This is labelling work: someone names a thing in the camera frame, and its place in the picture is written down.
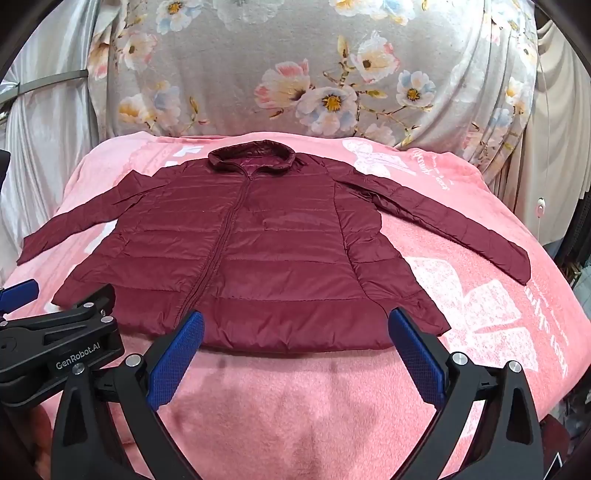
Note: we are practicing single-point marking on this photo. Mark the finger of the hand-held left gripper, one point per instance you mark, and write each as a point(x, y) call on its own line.
point(21, 293)
point(69, 344)

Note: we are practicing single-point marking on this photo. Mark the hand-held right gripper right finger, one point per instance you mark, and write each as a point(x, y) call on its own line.
point(415, 355)

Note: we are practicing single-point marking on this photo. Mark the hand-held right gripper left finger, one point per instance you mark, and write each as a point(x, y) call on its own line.
point(178, 355)

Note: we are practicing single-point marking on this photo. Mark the maroon puffer jacket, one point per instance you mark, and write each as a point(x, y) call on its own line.
point(277, 258)

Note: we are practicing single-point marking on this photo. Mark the pink printed blanket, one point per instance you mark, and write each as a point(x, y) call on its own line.
point(295, 406)

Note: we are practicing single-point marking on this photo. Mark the silver satin curtain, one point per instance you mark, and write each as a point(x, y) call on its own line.
point(51, 161)

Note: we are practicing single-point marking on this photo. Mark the grey curtain tieback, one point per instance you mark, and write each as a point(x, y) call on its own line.
point(51, 81)

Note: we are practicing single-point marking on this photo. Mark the beige curtain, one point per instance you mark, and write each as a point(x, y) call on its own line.
point(554, 138)

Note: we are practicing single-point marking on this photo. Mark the grey floral sheet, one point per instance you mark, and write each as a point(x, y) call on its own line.
point(277, 69)

